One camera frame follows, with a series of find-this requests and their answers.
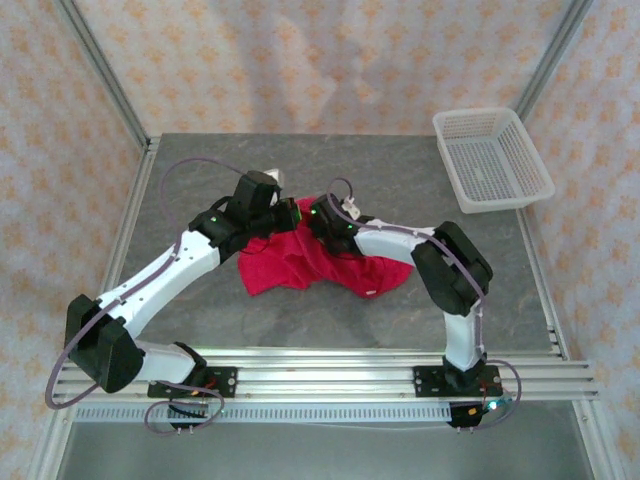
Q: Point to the aluminium mounting rail beam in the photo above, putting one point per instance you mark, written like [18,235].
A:
[325,380]

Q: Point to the red t-shirt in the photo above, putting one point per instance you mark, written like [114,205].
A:
[280,265]

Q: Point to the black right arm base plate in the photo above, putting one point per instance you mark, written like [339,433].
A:
[425,382]

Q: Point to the aluminium frame leg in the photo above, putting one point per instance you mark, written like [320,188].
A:
[597,440]
[52,440]

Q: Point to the aluminium frame post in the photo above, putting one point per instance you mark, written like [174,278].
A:
[550,62]
[101,65]

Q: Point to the white plastic mesh basket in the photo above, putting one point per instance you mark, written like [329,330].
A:
[492,160]

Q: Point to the grey metal lower shelf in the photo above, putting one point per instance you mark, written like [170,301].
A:
[320,452]

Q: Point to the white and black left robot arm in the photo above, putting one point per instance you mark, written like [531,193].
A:
[160,280]

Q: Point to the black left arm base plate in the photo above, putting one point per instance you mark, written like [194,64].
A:
[227,382]

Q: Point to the aluminium table side rail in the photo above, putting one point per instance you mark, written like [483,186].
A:
[127,220]
[542,292]

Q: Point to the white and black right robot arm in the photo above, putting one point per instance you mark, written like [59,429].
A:
[385,245]

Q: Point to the patterned white fabric backdrop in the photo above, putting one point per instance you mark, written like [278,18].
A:
[320,60]

